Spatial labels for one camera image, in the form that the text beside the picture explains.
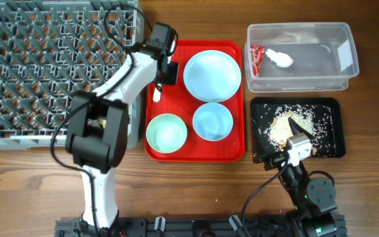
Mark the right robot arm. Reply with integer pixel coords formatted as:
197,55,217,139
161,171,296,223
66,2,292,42
254,117,338,236

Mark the light blue bowl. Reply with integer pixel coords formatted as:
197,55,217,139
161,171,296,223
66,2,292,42
192,103,234,142

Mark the white tissue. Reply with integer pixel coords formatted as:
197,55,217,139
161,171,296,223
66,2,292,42
265,49,293,68

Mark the clear plastic bin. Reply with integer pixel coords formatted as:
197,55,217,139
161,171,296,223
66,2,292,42
245,22,359,93

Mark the large light blue plate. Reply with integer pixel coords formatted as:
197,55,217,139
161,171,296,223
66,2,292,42
183,50,241,103

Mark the red plastic tray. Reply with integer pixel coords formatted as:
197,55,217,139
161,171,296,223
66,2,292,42
145,39,245,163

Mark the grey dishwasher rack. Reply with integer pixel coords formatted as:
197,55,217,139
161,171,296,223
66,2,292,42
0,1,144,150

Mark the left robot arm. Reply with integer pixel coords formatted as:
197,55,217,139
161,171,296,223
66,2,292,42
65,22,178,236

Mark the green plastic bowl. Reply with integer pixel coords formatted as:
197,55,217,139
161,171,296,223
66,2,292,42
145,113,188,154

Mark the white plastic spoon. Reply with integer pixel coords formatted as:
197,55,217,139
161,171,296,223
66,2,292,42
153,88,161,103

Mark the red snack wrapper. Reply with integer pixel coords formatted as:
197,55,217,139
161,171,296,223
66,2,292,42
250,45,265,76

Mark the food scraps and rice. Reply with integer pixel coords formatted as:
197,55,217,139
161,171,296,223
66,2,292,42
252,104,336,157

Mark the black plastic tray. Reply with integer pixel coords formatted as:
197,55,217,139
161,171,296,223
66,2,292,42
250,97,346,163

